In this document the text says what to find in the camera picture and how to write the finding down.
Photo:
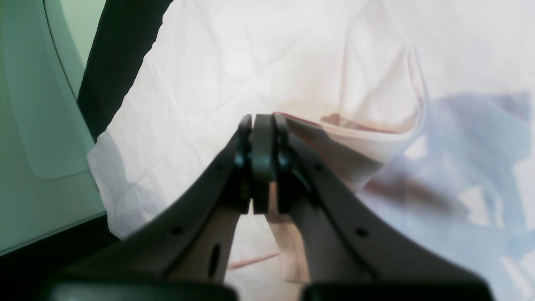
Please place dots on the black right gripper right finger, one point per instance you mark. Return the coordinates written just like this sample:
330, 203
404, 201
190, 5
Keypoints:
352, 254

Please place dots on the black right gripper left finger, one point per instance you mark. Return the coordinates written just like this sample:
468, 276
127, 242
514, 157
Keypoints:
182, 254

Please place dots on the pink T-shirt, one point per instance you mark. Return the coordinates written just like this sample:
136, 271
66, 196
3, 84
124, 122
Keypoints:
428, 106

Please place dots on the black table cloth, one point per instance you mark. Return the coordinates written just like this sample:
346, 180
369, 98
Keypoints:
66, 66

